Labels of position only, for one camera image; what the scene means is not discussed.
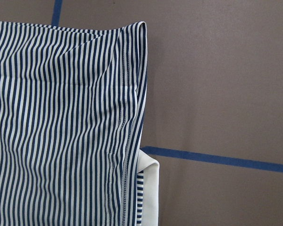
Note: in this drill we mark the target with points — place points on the blue white striped polo shirt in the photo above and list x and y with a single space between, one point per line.
71 118

